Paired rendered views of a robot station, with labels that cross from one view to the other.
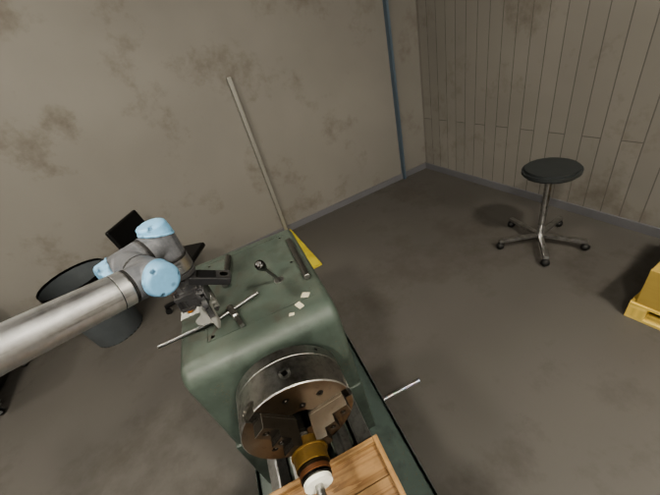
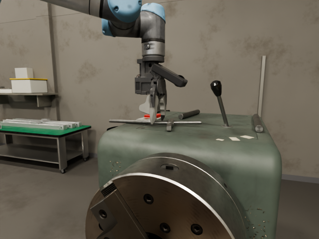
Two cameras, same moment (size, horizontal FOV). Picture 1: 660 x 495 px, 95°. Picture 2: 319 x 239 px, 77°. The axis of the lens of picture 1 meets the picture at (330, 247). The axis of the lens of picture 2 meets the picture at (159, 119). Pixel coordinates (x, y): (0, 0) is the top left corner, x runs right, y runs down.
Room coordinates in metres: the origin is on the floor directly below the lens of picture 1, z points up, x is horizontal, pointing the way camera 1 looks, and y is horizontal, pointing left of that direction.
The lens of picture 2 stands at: (0.19, 0.02, 1.38)
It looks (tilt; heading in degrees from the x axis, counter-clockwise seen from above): 9 degrees down; 35
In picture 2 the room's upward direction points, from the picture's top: straight up
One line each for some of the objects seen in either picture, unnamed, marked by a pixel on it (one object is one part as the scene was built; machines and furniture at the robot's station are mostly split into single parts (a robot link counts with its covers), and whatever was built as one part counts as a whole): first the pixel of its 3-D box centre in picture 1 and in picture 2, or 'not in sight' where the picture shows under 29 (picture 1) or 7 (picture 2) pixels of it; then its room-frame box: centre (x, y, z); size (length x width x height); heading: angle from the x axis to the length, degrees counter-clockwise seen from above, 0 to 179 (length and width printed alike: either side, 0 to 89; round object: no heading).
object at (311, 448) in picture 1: (311, 459); not in sight; (0.35, 0.19, 1.08); 0.09 x 0.09 x 0.09; 12
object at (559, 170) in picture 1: (541, 205); not in sight; (2.02, -1.79, 0.36); 0.67 x 0.64 x 0.71; 96
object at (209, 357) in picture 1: (265, 320); (195, 170); (0.88, 0.32, 1.06); 0.59 x 0.48 x 0.39; 12
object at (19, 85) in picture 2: not in sight; (30, 86); (1.99, 4.32, 1.41); 0.49 x 0.40 x 0.28; 108
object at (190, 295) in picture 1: (189, 287); (151, 77); (0.73, 0.42, 1.42); 0.09 x 0.08 x 0.12; 102
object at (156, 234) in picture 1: (160, 242); (152, 25); (0.73, 0.42, 1.58); 0.09 x 0.08 x 0.11; 139
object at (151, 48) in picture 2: (177, 264); (153, 51); (0.73, 0.41, 1.50); 0.08 x 0.08 x 0.05
